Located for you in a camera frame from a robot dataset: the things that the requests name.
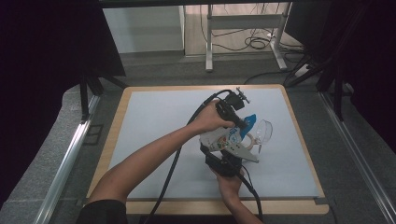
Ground black curtain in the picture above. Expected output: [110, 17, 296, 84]
[284, 0, 396, 153]
[0, 0, 127, 208]

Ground blue and white milk pouch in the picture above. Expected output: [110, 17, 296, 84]
[199, 113, 258, 153]

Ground black metal stand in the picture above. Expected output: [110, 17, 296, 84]
[284, 52, 354, 123]

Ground long black floor cable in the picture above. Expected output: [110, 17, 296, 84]
[243, 69, 292, 86]

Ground person's right hand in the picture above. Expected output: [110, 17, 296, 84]
[214, 170, 244, 200]

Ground wooden table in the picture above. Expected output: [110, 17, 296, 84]
[82, 83, 331, 217]

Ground aluminium rail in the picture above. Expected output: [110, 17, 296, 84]
[32, 94, 102, 224]
[318, 91, 396, 224]

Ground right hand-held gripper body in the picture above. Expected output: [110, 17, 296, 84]
[205, 142, 260, 177]

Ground white metal desk frame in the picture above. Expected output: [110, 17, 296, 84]
[205, 3, 293, 73]

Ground person's black sleeve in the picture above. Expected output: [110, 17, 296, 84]
[76, 199, 129, 224]

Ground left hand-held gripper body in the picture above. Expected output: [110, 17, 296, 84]
[216, 87, 251, 124]

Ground coiled black floor cable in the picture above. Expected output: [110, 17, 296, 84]
[244, 35, 271, 51]

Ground white power strip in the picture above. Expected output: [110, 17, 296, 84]
[293, 63, 311, 78]

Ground right hand-held gripper cable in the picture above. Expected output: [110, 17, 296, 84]
[230, 160, 264, 222]

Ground black tripod stand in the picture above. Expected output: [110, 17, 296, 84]
[78, 69, 129, 123]

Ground person's left hand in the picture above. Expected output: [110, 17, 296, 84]
[190, 100, 236, 135]

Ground white panel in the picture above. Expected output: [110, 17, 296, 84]
[102, 5, 185, 54]

